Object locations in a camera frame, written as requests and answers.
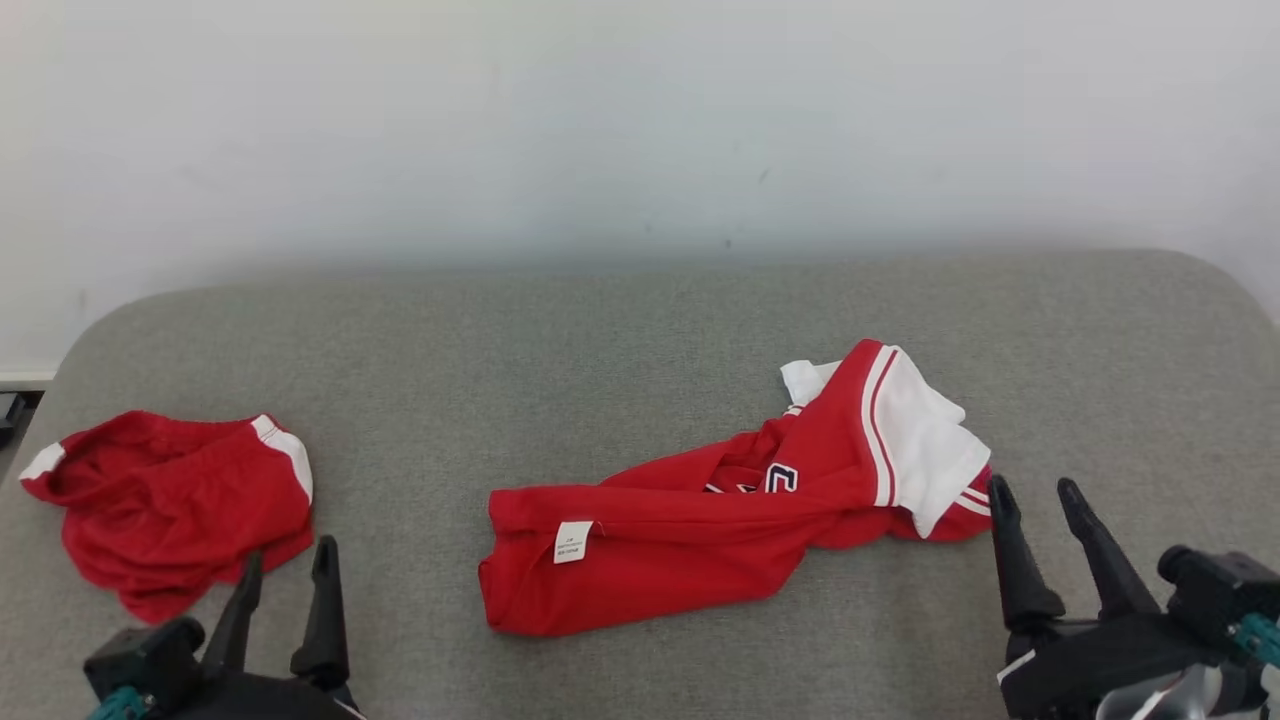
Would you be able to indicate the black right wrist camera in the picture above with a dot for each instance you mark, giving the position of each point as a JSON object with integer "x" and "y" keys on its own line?
{"x": 1220, "y": 590}

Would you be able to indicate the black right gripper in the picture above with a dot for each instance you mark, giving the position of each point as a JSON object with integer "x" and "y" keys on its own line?
{"x": 1110, "y": 660}

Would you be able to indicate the teal camera connector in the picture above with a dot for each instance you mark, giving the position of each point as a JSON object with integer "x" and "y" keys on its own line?
{"x": 1262, "y": 640}
{"x": 118, "y": 705}

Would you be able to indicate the red white basketball jersey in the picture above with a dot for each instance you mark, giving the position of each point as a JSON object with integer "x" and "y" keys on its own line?
{"x": 690, "y": 530}

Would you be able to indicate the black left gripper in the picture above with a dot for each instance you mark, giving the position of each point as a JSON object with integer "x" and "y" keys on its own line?
{"x": 260, "y": 702}

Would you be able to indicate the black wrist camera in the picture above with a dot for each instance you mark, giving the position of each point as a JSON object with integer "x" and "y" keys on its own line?
{"x": 150, "y": 655}
{"x": 1220, "y": 590}

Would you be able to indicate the teal left camera connector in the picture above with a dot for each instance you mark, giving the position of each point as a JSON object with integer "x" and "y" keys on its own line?
{"x": 118, "y": 705}

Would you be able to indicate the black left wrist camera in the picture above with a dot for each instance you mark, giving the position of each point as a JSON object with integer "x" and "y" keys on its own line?
{"x": 150, "y": 655}

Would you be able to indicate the teal right camera connector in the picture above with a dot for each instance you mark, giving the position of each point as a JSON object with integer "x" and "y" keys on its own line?
{"x": 1262, "y": 640}

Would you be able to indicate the red shorts with white stripes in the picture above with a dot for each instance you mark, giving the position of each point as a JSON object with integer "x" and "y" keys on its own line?
{"x": 170, "y": 510}

